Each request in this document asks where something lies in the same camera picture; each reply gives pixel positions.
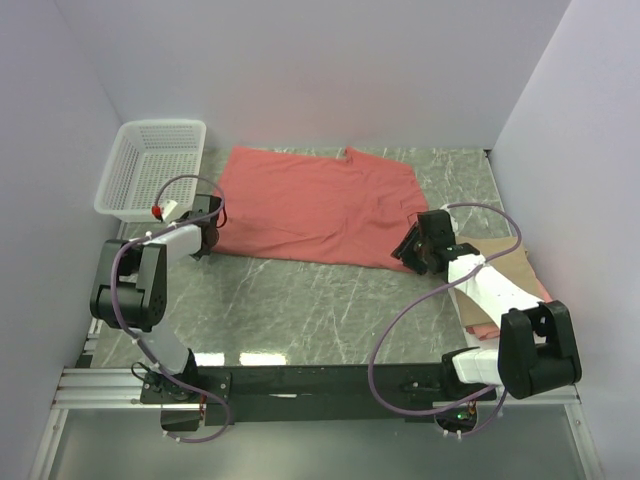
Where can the folded tan t-shirt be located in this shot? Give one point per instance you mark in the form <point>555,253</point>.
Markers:
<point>515,266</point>

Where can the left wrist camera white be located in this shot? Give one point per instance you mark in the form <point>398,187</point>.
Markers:
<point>167,211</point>

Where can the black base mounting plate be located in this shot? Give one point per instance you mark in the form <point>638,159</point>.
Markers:
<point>304,393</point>

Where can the white plastic basket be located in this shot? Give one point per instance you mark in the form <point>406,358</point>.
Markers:
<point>146,154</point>

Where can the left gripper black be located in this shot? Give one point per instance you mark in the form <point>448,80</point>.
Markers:
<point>197,255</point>

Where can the aluminium rail frame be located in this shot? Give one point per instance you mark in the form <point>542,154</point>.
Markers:
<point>237,311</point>

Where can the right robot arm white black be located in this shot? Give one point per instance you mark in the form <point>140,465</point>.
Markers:
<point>537,350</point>

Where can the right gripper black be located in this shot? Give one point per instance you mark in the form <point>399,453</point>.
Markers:
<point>404,250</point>

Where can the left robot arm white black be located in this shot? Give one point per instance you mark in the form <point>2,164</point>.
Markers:
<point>130,289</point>

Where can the red t-shirt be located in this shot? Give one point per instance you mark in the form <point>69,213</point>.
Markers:
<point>353,210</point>

